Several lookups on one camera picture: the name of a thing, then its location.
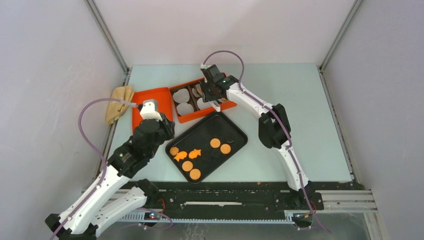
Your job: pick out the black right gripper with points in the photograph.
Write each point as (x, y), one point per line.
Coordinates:
(203, 85)

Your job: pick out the orange cookie box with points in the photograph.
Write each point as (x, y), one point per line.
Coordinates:
(188, 102)

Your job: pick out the black baking tray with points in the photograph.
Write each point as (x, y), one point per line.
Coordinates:
(205, 146)

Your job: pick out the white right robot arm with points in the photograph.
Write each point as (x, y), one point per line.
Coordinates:
(273, 125)

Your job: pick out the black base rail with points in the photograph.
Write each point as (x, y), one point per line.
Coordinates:
(257, 202)

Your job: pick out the orange swirl cookie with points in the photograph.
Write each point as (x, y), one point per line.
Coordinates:
(174, 151)

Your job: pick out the white paper cupcake liner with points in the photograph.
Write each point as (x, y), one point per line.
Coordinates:
(184, 109)
(203, 105)
(181, 96)
(197, 91)

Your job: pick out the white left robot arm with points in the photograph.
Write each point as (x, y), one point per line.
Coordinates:
(91, 214)

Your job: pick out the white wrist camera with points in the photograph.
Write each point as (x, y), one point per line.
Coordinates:
(204, 67)
(148, 110)

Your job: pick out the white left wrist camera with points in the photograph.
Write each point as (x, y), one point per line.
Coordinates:
(148, 110)

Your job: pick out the orange box lid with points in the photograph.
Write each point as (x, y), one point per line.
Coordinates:
(161, 95)

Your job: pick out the beige crumpled cloth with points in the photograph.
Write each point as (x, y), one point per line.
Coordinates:
(116, 109)

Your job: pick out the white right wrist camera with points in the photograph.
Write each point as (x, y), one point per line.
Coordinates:
(204, 67)

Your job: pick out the round orange biscuit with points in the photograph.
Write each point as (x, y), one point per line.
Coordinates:
(215, 143)
(225, 149)
(187, 166)
(195, 174)

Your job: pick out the orange fish cookie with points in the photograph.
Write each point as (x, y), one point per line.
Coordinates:
(194, 153)
(180, 156)

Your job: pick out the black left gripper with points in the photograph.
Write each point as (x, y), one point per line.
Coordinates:
(169, 126)

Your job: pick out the silver metal tongs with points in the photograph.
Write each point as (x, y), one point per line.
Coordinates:
(215, 104)

